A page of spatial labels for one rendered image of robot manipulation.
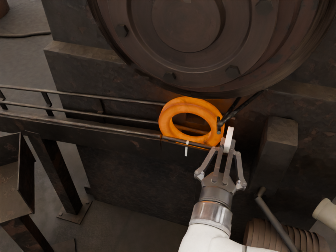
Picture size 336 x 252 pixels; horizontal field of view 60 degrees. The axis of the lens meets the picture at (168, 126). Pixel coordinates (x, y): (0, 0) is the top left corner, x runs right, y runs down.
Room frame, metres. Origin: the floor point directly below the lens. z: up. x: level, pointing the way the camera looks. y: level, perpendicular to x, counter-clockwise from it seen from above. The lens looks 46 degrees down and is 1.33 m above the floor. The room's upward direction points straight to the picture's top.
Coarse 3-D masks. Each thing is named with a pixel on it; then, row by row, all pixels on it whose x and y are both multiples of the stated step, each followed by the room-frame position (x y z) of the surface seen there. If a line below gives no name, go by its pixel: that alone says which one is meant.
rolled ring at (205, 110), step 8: (184, 96) 0.59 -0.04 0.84; (168, 104) 0.59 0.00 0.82; (176, 104) 0.57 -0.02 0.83; (184, 104) 0.56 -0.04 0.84; (192, 104) 0.56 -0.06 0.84; (200, 104) 0.56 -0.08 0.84; (208, 104) 0.57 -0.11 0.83; (168, 112) 0.57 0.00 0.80; (176, 112) 0.57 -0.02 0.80; (184, 112) 0.56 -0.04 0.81; (192, 112) 0.56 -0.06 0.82; (200, 112) 0.55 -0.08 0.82; (208, 112) 0.54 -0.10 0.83; (216, 112) 0.55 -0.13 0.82; (160, 120) 0.58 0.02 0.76; (168, 120) 0.57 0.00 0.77; (208, 120) 0.54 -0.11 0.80; (160, 128) 0.58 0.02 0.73; (168, 128) 0.57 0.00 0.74; (176, 128) 0.60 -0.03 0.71; (176, 136) 0.57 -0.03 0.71; (184, 136) 0.58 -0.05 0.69; (192, 136) 0.58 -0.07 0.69; (200, 136) 0.58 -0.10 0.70; (208, 136) 0.55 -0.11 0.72; (216, 136) 0.54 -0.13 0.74; (208, 144) 0.54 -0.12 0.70; (216, 144) 0.54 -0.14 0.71
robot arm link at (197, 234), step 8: (192, 224) 0.28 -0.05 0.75; (200, 224) 0.27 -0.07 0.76; (192, 232) 0.26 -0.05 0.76; (200, 232) 0.26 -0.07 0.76; (208, 232) 0.26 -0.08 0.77; (216, 232) 0.26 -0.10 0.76; (224, 232) 0.26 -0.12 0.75; (184, 240) 0.25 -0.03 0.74; (192, 240) 0.24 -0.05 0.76; (200, 240) 0.24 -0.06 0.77; (208, 240) 0.24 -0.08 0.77; (216, 240) 0.24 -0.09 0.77; (224, 240) 0.24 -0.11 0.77; (184, 248) 0.23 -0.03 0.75; (192, 248) 0.22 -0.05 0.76; (200, 248) 0.22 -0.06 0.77; (208, 248) 0.22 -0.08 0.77; (216, 248) 0.22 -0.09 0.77; (224, 248) 0.22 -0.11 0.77; (232, 248) 0.22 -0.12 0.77; (240, 248) 0.22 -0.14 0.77
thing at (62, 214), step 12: (36, 144) 0.69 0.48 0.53; (48, 144) 0.70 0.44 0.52; (48, 156) 0.68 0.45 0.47; (60, 156) 0.73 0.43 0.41; (48, 168) 0.69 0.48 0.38; (60, 168) 0.71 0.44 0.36; (60, 180) 0.68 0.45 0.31; (60, 192) 0.69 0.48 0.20; (72, 192) 0.71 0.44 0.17; (72, 204) 0.69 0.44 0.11; (84, 204) 0.74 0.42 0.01; (60, 216) 0.68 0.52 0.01; (72, 216) 0.68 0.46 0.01
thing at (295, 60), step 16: (96, 0) 0.60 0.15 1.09; (320, 0) 0.48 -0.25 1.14; (96, 16) 0.60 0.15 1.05; (320, 16) 0.48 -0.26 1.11; (320, 32) 0.47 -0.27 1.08; (112, 48) 0.59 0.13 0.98; (304, 48) 0.48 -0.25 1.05; (128, 64) 0.58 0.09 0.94; (288, 64) 0.48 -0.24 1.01; (160, 80) 0.56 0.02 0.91; (272, 80) 0.49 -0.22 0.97; (192, 96) 0.54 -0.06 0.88; (208, 96) 0.53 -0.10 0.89; (224, 96) 0.51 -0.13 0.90; (240, 96) 0.50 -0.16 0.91
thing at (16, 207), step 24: (0, 144) 0.55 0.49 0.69; (24, 144) 0.55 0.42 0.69; (0, 168) 0.53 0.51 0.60; (24, 168) 0.47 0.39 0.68; (0, 192) 0.45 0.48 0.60; (24, 192) 0.40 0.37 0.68; (0, 216) 0.37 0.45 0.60; (24, 216) 0.45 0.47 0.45; (24, 240) 0.41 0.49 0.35; (72, 240) 0.56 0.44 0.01
